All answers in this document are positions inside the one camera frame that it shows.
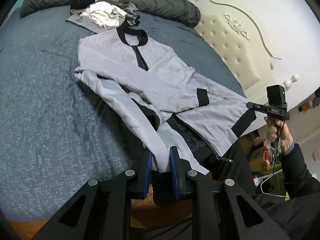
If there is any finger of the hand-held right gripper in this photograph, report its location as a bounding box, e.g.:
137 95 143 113
246 102 267 112

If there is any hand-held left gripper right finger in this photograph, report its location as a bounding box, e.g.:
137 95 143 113
169 145 292 240

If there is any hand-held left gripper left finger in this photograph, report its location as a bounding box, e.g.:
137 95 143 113
32 151 153 240

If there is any light grey zip jacket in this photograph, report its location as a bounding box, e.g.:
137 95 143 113
74 26 258 175

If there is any person's right forearm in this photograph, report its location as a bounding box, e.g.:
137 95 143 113
274 142 320 200

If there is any white clothes hanger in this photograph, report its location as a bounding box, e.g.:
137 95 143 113
259 172 285 197

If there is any person's right hand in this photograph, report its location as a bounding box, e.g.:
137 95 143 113
265 121 297 155

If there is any orange bottle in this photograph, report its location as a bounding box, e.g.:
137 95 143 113
299 100 315 112

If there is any pile of colourful clutter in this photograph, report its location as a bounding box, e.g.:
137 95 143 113
246 130 284 178

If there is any person's black clothing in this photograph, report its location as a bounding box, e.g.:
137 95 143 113
140 140 320 240

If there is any cream tufted headboard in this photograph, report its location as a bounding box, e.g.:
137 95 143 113
187 0 320 110

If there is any bed with blue sheet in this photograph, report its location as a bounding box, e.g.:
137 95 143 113
0 5 247 223

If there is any dark grey rolled duvet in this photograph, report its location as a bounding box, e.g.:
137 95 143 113
19 0 202 28

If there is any black cable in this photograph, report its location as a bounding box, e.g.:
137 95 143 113
272 119 287 178

